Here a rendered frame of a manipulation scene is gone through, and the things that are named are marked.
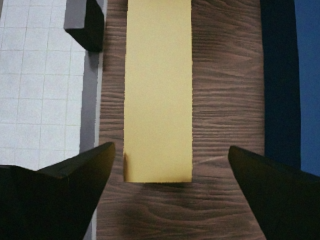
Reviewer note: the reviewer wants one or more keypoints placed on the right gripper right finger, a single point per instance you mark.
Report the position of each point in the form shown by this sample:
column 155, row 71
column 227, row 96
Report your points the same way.
column 284, row 200

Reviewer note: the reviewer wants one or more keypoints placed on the yellow cardboard carton side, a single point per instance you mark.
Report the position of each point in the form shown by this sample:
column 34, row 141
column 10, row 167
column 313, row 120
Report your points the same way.
column 158, row 92

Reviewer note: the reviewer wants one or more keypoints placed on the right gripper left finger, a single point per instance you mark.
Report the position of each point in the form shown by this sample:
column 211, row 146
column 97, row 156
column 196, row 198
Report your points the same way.
column 59, row 203

